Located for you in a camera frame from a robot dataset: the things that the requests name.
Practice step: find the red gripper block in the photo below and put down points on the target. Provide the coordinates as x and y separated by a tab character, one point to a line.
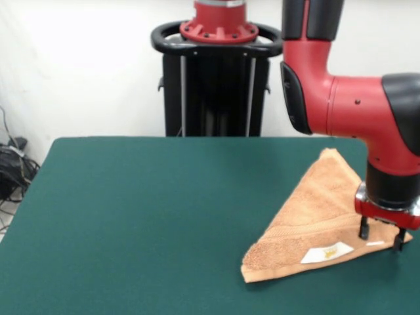
387	216

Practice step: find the tan terry towel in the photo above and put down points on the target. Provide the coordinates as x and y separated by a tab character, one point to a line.
311	223

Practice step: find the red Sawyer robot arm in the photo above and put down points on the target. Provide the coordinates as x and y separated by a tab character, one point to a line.
344	105

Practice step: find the dark green table cloth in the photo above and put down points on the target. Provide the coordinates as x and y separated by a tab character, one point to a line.
98	197

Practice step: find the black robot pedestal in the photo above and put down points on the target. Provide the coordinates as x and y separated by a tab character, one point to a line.
210	108

